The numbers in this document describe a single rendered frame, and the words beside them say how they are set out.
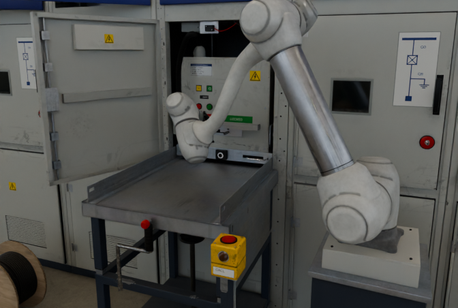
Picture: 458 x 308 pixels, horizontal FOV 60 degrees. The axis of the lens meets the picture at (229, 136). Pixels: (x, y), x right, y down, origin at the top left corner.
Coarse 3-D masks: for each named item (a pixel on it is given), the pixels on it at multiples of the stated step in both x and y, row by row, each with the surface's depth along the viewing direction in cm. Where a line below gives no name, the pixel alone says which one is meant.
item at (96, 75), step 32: (32, 32) 164; (64, 32) 173; (96, 32) 181; (128, 32) 192; (160, 32) 205; (64, 64) 176; (96, 64) 186; (128, 64) 198; (160, 64) 208; (64, 96) 176; (96, 96) 186; (128, 96) 199; (160, 96) 211; (64, 128) 180; (96, 128) 191; (128, 128) 203; (160, 128) 214; (64, 160) 182; (96, 160) 193; (128, 160) 206
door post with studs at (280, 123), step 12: (288, 0) 179; (276, 84) 189; (276, 96) 190; (276, 108) 191; (276, 120) 192; (276, 132) 194; (276, 144) 195; (276, 156) 196; (276, 168) 197; (276, 240) 205; (276, 252) 206; (276, 264) 207; (276, 276) 209; (276, 288) 210; (276, 300) 211
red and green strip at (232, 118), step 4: (228, 116) 205; (232, 116) 204; (236, 116) 204; (240, 116) 203; (244, 116) 202; (228, 120) 206; (232, 120) 205; (236, 120) 204; (240, 120) 203; (244, 120) 202; (248, 120) 202; (252, 120) 201
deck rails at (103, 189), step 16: (144, 160) 190; (160, 160) 204; (176, 160) 214; (112, 176) 168; (128, 176) 179; (144, 176) 187; (256, 176) 173; (96, 192) 159; (112, 192) 166; (240, 192) 153; (224, 208) 138
